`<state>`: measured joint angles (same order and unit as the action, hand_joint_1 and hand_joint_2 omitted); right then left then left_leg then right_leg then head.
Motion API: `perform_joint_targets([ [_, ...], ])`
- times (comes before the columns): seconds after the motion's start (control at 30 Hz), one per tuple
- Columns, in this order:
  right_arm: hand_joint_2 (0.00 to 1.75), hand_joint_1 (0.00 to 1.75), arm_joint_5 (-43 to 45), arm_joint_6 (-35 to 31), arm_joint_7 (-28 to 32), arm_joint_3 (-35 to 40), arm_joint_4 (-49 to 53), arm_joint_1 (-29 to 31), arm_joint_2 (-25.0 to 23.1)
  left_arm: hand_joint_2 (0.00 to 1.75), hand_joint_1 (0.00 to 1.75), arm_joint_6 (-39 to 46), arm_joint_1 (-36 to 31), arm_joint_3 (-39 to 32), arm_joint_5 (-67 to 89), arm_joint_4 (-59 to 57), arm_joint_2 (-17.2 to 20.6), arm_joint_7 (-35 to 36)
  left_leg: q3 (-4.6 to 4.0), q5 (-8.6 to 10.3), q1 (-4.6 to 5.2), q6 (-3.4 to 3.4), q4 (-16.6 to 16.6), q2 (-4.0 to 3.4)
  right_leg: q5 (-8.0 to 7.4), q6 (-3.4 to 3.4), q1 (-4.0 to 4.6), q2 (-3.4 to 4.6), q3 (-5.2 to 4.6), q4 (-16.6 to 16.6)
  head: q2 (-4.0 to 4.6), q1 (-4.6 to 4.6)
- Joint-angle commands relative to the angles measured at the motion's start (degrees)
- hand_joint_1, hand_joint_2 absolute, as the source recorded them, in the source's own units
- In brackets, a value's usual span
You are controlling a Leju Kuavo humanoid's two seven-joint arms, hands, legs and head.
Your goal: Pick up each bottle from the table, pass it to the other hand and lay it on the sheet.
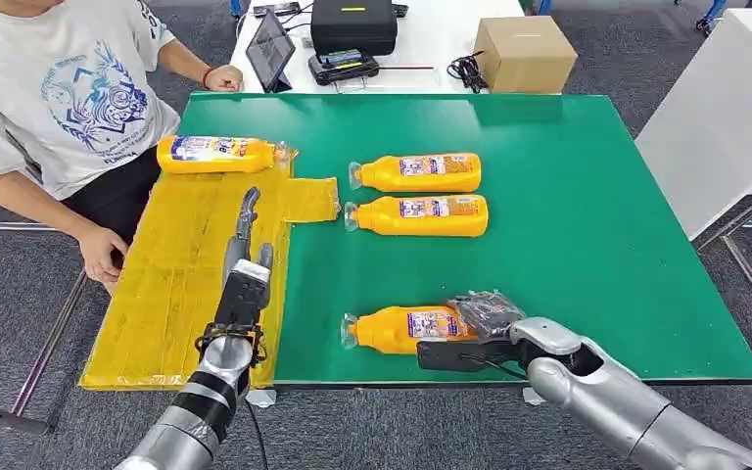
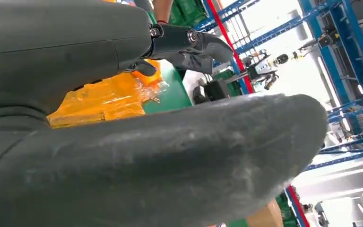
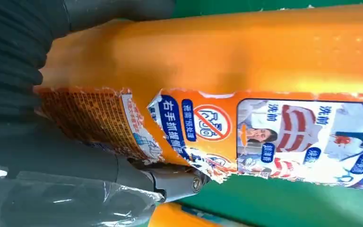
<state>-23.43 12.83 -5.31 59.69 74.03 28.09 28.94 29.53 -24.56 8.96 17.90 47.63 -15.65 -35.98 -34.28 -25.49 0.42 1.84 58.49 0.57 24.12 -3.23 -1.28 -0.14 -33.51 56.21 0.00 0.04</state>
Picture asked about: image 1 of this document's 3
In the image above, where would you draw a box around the person's right hand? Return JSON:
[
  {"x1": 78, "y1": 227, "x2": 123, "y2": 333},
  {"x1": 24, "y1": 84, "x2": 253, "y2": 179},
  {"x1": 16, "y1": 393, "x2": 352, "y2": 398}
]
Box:
[{"x1": 77, "y1": 224, "x2": 129, "y2": 285}]

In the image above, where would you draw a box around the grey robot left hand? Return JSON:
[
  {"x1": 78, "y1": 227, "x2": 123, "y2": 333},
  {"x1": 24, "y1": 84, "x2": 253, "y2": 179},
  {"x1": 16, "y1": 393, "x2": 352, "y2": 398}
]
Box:
[{"x1": 222, "y1": 186, "x2": 275, "y2": 287}]

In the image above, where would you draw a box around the person's left hand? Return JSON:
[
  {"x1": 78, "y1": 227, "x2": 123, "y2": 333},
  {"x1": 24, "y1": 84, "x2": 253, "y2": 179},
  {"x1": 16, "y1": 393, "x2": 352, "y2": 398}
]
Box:
[{"x1": 204, "y1": 65, "x2": 246, "y2": 93}]

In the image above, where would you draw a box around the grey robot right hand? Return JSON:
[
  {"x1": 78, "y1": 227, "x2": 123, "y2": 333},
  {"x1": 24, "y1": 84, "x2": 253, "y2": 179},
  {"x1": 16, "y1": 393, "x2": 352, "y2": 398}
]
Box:
[{"x1": 446, "y1": 290, "x2": 528, "y2": 343}]

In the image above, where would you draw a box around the orange drink bottle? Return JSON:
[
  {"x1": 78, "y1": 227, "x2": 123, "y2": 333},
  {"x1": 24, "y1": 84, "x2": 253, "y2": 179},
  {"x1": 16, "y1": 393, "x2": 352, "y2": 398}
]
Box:
[
  {"x1": 343, "y1": 194, "x2": 490, "y2": 238},
  {"x1": 340, "y1": 305, "x2": 481, "y2": 356},
  {"x1": 156, "y1": 134, "x2": 291, "y2": 175},
  {"x1": 349, "y1": 153, "x2": 483, "y2": 194}
]

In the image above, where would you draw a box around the black tablet on stand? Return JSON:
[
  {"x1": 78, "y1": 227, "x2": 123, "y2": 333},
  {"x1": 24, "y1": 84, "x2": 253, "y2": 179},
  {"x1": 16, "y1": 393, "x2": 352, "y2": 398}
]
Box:
[{"x1": 246, "y1": 9, "x2": 298, "y2": 94}]

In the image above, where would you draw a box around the yellow plastic sheet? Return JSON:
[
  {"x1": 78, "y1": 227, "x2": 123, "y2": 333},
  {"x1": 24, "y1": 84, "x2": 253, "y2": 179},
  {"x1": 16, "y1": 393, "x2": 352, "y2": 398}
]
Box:
[{"x1": 79, "y1": 145, "x2": 342, "y2": 393}]

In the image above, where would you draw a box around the small black flat device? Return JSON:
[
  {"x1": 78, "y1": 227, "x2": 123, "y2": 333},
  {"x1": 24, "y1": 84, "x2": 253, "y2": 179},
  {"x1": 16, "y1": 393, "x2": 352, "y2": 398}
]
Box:
[{"x1": 253, "y1": 1, "x2": 303, "y2": 19}]

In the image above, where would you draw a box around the black handheld controller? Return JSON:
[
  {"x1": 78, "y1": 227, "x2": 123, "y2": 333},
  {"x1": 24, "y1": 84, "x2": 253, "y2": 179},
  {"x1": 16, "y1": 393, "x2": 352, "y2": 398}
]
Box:
[{"x1": 307, "y1": 49, "x2": 382, "y2": 87}]

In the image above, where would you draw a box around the green table mat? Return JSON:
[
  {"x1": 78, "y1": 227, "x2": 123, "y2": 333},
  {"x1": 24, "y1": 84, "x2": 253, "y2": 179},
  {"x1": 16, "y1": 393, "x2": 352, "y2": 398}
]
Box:
[{"x1": 177, "y1": 91, "x2": 752, "y2": 389}]

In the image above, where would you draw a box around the black carrying case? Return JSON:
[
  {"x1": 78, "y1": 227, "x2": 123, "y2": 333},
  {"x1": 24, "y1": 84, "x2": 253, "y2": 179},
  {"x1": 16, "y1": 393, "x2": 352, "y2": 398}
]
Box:
[{"x1": 310, "y1": 0, "x2": 399, "y2": 57}]

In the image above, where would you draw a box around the person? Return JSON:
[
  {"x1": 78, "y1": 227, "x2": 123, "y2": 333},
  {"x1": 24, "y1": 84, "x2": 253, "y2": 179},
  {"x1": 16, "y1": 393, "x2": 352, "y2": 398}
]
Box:
[{"x1": 0, "y1": 0, "x2": 246, "y2": 297}]

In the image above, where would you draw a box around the white table with equipment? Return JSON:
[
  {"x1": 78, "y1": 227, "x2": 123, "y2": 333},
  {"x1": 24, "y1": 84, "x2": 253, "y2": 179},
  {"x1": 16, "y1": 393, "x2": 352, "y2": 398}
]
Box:
[{"x1": 227, "y1": 0, "x2": 527, "y2": 96}]

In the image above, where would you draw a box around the brown cardboard box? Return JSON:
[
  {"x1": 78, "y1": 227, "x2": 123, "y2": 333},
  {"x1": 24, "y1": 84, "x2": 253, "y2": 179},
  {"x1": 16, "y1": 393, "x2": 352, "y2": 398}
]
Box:
[{"x1": 473, "y1": 16, "x2": 579, "y2": 96}]

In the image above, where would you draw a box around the empty white table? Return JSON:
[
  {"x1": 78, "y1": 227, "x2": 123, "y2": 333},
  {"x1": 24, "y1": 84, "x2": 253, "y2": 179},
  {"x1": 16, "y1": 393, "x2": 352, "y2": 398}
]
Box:
[{"x1": 634, "y1": 9, "x2": 752, "y2": 241}]

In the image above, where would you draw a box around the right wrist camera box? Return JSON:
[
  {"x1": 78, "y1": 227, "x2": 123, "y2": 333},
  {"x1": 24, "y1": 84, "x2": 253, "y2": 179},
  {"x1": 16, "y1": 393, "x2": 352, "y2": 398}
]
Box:
[{"x1": 416, "y1": 338, "x2": 523, "y2": 374}]

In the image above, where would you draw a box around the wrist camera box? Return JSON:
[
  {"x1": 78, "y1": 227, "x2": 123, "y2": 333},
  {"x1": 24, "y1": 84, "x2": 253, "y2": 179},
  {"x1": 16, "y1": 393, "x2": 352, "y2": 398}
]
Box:
[
  {"x1": 416, "y1": 338, "x2": 523, "y2": 374},
  {"x1": 213, "y1": 258, "x2": 272, "y2": 329}
]

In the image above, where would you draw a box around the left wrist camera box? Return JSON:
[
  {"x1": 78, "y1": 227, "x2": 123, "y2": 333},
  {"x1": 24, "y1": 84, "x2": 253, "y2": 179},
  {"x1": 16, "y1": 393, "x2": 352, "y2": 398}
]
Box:
[{"x1": 213, "y1": 258, "x2": 272, "y2": 329}]

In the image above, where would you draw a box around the black cable bundle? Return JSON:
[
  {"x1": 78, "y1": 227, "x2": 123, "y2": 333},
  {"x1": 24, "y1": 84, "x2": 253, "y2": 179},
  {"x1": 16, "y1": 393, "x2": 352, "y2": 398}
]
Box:
[{"x1": 446, "y1": 50, "x2": 491, "y2": 94}]

